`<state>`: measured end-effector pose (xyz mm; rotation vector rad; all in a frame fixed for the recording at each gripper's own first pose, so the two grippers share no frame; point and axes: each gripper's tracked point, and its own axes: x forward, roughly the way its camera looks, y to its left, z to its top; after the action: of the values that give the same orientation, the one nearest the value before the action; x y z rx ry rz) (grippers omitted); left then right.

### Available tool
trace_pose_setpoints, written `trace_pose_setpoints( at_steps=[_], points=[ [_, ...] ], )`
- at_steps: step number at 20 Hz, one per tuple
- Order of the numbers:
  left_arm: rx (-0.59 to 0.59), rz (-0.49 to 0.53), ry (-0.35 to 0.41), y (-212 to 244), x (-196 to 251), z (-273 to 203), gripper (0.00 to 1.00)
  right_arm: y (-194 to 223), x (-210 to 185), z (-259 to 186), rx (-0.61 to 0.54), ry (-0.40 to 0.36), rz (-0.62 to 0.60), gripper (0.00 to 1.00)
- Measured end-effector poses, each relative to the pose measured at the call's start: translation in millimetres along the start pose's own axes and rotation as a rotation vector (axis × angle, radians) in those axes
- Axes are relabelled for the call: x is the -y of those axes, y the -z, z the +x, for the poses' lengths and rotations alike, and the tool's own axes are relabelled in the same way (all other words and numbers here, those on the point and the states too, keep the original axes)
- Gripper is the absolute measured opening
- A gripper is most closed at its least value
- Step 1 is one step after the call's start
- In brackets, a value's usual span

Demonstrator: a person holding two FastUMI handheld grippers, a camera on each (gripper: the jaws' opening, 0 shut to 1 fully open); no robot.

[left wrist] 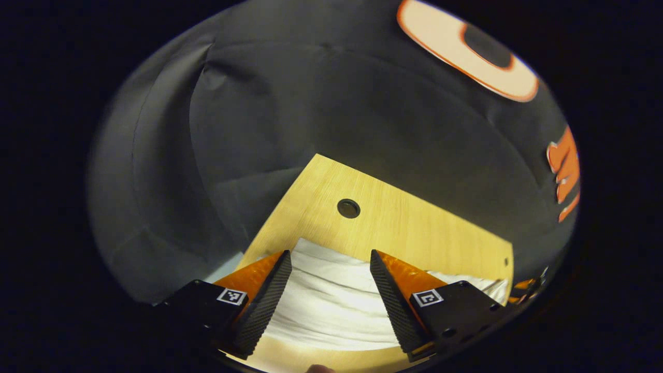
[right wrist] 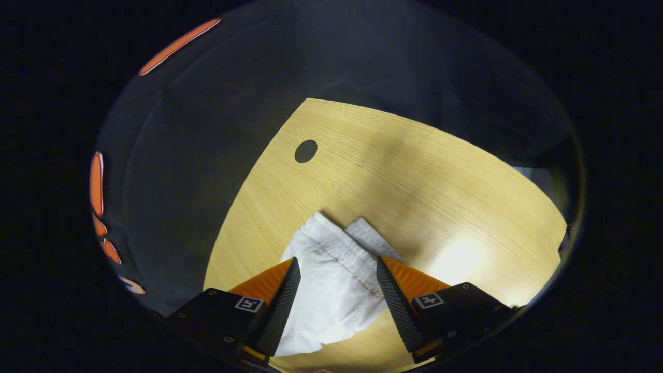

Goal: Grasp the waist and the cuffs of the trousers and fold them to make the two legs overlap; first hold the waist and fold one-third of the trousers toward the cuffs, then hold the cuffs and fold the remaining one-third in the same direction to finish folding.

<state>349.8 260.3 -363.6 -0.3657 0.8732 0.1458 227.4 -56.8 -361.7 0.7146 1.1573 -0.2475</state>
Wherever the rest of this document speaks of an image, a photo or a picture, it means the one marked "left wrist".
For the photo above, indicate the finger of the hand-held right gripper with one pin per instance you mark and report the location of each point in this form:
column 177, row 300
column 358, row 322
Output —
column 524, row 286

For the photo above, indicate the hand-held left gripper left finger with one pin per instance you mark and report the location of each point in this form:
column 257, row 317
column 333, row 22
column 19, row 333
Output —
column 264, row 305

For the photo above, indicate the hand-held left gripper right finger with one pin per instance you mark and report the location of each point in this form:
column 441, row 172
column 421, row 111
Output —
column 393, row 305

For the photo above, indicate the white jeans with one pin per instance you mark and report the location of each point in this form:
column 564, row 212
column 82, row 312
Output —
column 331, row 305

